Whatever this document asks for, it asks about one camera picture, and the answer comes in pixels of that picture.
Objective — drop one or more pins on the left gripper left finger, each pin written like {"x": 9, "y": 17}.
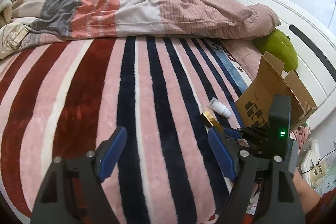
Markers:
{"x": 71, "y": 190}

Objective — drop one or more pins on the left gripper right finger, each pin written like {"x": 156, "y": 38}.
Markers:
{"x": 278, "y": 199}

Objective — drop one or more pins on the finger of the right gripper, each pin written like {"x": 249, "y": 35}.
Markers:
{"x": 235, "y": 134}

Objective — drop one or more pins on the gold rectangular box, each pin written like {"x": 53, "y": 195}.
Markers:
{"x": 209, "y": 121}

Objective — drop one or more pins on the white cosmetic tube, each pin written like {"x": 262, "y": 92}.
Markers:
{"x": 219, "y": 108}

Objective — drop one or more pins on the brown cardboard box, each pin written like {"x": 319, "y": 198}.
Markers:
{"x": 253, "y": 105}

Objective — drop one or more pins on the pink ribbed pillow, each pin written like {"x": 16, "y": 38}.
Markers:
{"x": 246, "y": 54}

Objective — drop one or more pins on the striped pink fleece blanket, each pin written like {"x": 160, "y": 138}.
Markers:
{"x": 64, "y": 99}

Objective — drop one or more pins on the green plush toy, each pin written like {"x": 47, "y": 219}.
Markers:
{"x": 280, "y": 46}

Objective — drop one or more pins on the white bed headboard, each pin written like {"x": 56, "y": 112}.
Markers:
{"x": 315, "y": 47}

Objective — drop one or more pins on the cream folded blanket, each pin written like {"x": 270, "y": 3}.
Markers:
{"x": 12, "y": 33}

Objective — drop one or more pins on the pink patchwork duvet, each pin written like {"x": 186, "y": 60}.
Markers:
{"x": 82, "y": 19}

